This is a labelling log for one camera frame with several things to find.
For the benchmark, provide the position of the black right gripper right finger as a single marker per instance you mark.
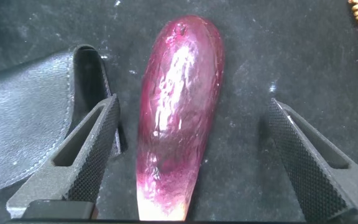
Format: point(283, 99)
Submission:
point(315, 174)

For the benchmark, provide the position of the black leather glasses case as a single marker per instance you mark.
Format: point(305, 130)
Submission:
point(26, 124)

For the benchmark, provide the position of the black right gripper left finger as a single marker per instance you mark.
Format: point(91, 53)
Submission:
point(85, 174)

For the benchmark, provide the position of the black tablecloth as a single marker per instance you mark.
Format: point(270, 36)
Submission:
point(275, 62)

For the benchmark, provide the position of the purple eggplant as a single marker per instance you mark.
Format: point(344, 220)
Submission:
point(179, 109)

